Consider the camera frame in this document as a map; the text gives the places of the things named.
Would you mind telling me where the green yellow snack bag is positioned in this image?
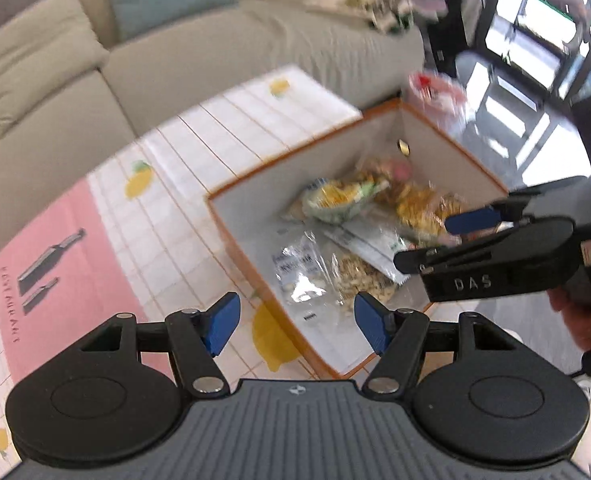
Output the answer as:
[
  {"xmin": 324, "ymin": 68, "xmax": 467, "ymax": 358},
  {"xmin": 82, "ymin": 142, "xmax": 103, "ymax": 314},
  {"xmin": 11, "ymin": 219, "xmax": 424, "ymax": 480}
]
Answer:
[{"xmin": 299, "ymin": 176, "xmax": 392, "ymax": 225}]

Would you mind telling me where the orange edged white storage box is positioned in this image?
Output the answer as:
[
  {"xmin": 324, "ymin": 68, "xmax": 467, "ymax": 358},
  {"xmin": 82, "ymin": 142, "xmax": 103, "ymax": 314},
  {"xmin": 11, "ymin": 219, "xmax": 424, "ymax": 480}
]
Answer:
[{"xmin": 206, "ymin": 99, "xmax": 512, "ymax": 381}]

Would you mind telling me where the tan pillow with pink trim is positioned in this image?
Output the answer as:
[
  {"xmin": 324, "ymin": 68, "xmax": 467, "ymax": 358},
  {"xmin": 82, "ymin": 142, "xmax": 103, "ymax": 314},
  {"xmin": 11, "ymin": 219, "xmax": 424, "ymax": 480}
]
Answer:
[{"xmin": 70, "ymin": 0, "xmax": 119, "ymax": 53}]

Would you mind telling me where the clear bag of white balls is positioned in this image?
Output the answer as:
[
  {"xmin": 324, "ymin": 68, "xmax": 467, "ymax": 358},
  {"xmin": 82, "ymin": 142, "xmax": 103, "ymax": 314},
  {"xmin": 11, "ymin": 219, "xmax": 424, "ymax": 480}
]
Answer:
[{"xmin": 272, "ymin": 231, "xmax": 332, "ymax": 307}]

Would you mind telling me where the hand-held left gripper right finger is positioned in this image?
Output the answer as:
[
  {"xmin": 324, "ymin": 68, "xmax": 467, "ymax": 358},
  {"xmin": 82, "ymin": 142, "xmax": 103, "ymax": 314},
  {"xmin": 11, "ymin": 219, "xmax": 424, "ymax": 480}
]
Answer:
[{"xmin": 354, "ymin": 291, "xmax": 522, "ymax": 395}]

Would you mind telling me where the beige ribbed pillow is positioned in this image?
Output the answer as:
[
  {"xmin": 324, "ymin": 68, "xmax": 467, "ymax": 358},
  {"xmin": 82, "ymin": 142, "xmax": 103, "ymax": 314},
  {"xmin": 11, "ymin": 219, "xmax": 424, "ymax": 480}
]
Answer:
[{"xmin": 0, "ymin": 0, "xmax": 110, "ymax": 138}]

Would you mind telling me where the orange snack bag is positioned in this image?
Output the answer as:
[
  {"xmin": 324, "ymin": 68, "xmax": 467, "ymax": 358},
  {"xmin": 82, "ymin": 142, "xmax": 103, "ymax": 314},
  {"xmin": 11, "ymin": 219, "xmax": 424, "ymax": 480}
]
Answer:
[{"xmin": 394, "ymin": 184, "xmax": 470, "ymax": 247}]

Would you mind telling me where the red white plastic bag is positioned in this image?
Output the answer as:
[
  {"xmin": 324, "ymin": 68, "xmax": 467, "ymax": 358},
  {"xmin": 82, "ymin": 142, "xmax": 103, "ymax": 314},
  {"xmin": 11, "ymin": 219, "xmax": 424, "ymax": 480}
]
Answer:
[{"xmin": 406, "ymin": 71, "xmax": 470, "ymax": 133}]

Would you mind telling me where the clear bag of nuts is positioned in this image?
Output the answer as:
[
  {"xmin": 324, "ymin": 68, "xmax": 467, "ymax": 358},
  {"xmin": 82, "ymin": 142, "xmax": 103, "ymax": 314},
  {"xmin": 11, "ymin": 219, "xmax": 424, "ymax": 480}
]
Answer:
[{"xmin": 329, "ymin": 252, "xmax": 400, "ymax": 317}]

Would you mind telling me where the pink snack packet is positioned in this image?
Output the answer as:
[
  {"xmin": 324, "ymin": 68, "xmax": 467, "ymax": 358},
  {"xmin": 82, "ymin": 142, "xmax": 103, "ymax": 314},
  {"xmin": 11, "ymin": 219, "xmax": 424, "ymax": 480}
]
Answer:
[{"xmin": 358, "ymin": 154, "xmax": 417, "ymax": 187}]

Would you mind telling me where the person's right hand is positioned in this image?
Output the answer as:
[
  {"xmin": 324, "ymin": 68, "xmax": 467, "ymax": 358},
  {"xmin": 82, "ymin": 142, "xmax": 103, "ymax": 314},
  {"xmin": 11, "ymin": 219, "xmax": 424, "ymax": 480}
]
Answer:
[{"xmin": 547, "ymin": 282, "xmax": 591, "ymax": 357}]

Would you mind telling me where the beige fabric sofa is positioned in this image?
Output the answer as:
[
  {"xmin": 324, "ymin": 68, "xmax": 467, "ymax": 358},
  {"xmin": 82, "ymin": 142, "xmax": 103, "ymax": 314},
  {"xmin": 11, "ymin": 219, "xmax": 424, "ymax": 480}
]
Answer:
[{"xmin": 0, "ymin": 0, "xmax": 426, "ymax": 273}]

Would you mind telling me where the white snack packet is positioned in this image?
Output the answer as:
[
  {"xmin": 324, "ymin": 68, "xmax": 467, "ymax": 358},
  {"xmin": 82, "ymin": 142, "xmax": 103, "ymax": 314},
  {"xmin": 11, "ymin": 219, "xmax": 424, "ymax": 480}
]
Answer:
[{"xmin": 324, "ymin": 222, "xmax": 417, "ymax": 287}]

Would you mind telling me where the black framed glass door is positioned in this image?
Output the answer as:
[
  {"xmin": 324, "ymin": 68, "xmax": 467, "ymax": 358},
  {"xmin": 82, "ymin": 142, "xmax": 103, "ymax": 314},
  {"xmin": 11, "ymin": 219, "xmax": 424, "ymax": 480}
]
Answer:
[{"xmin": 425, "ymin": 0, "xmax": 591, "ymax": 111}]

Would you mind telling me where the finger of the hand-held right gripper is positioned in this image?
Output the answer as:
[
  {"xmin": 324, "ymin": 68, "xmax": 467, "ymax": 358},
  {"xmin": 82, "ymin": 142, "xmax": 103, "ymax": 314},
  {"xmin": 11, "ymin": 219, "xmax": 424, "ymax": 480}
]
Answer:
[
  {"xmin": 393, "ymin": 217, "xmax": 579, "ymax": 277},
  {"xmin": 444, "ymin": 191, "xmax": 532, "ymax": 236}
]

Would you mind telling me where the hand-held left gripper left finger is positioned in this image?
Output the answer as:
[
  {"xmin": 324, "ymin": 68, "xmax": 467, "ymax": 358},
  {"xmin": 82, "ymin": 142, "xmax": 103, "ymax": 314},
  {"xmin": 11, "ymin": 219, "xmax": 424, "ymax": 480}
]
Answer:
[{"xmin": 78, "ymin": 291, "xmax": 242, "ymax": 395}]

